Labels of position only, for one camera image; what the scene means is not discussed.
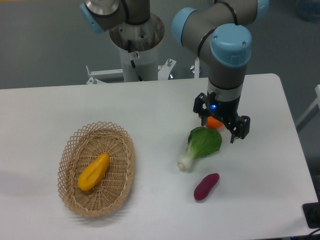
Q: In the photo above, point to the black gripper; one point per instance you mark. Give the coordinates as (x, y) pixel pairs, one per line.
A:
(206, 105)

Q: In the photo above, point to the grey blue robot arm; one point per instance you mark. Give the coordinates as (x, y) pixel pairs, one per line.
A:
(218, 36)

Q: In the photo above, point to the woven wicker basket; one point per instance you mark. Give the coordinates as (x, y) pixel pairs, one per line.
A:
(85, 146)

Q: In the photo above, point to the yellow mango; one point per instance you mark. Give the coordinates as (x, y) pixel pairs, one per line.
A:
(94, 172)

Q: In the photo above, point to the orange fruit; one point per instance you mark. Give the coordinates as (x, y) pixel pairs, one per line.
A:
(212, 123)

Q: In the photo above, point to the green bok choy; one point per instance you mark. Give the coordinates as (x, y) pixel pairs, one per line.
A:
(201, 143)

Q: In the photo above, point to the purple sweet potato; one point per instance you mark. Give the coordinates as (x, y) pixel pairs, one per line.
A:
(203, 189)

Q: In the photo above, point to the black device at table edge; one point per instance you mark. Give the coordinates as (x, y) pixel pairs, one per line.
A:
(312, 214)

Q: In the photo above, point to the blue container top right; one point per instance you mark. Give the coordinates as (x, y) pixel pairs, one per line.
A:
(309, 10)

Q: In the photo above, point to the white frame at right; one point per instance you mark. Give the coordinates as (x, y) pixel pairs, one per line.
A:
(310, 112)

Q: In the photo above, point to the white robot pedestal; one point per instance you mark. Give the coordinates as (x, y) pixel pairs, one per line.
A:
(136, 66)

